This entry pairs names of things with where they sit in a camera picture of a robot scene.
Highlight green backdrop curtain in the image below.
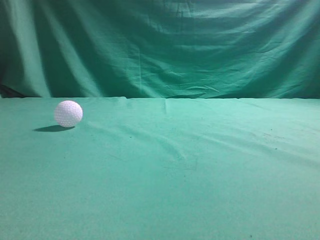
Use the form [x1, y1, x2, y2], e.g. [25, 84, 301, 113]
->
[0, 0, 320, 99]

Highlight green table cloth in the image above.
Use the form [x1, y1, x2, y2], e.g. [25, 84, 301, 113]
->
[0, 97, 320, 240]

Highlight white dimpled golf ball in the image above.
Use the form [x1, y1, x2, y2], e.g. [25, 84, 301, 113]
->
[53, 100, 83, 128]

